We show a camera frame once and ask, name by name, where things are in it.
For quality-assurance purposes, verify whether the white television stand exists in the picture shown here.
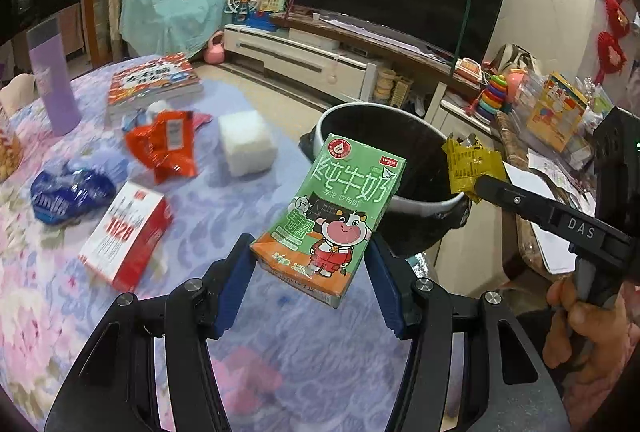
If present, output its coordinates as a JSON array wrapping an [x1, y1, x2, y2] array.
[[223, 12, 481, 113]]

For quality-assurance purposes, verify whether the yellow wrapper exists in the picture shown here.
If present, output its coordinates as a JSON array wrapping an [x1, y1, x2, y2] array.
[[442, 135, 513, 204]]

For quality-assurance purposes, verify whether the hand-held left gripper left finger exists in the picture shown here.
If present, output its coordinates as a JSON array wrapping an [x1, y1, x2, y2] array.
[[45, 232, 258, 432]]

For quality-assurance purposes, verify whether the pink kettle toy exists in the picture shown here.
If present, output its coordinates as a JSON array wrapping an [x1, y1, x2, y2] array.
[[202, 31, 226, 66]]

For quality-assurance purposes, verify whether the stacking ring toy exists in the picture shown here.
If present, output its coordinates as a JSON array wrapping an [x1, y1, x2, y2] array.
[[475, 72, 508, 123]]

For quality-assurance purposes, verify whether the white foam cube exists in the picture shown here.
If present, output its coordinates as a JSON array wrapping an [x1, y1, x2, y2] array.
[[218, 109, 278, 178]]

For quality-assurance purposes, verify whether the purple bottle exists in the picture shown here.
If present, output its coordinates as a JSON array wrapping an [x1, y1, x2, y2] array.
[[27, 18, 82, 136]]

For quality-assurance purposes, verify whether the white paper sheet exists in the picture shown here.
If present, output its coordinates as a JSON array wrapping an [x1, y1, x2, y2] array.
[[530, 207, 581, 275]]

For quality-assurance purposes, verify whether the person's right hand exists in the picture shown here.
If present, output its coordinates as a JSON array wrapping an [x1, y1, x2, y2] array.
[[544, 279, 631, 373]]

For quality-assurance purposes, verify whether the black trash bin white rim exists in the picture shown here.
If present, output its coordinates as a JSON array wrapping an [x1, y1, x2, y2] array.
[[300, 102, 473, 258]]

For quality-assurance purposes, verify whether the green stick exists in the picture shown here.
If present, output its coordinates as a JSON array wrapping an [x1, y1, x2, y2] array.
[[452, 0, 478, 76]]

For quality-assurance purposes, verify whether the orange snack bag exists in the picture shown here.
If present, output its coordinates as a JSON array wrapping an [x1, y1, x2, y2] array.
[[0, 127, 23, 183]]

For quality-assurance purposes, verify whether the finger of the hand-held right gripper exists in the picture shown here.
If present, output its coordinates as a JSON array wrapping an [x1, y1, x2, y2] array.
[[472, 175, 556, 233]]

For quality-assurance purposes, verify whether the floral tablecloth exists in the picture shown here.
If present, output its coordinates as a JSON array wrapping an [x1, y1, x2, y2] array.
[[0, 55, 416, 432]]

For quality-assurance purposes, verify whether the red wrapper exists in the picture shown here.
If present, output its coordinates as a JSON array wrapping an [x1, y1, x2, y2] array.
[[124, 109, 198, 185]]

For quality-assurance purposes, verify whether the beige bag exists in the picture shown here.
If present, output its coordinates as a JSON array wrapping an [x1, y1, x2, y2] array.
[[492, 43, 536, 78]]

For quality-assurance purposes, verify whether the colourful children's book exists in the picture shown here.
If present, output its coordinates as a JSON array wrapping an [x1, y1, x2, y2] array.
[[106, 53, 203, 123]]

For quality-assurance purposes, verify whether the blue toy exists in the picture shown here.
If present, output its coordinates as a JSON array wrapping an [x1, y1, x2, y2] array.
[[250, 10, 276, 33]]

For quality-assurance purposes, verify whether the pink cup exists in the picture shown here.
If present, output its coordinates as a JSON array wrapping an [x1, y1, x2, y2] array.
[[505, 68, 528, 103]]

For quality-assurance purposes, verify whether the teal covered chair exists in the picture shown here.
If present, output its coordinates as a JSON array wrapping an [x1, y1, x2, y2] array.
[[120, 0, 238, 60]]

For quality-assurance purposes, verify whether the toy cash register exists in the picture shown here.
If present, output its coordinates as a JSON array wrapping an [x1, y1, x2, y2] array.
[[455, 56, 483, 86]]

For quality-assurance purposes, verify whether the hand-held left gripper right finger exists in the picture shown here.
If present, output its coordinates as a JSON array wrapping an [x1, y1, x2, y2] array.
[[364, 237, 571, 432]]

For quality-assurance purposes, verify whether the red and white box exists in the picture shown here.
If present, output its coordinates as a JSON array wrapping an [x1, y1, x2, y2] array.
[[78, 181, 173, 293]]

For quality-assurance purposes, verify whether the beige soft item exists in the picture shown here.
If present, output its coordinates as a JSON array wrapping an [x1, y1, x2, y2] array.
[[0, 73, 36, 118]]

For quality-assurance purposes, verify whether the ferris wheel toy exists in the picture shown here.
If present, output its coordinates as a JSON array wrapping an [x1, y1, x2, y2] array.
[[225, 0, 261, 26]]

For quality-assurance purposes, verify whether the colourful toy box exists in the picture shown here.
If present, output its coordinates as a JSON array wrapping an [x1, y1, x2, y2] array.
[[527, 72, 591, 153]]

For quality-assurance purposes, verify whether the green milk carton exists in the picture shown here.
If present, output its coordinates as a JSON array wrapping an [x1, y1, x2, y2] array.
[[249, 132, 407, 309]]

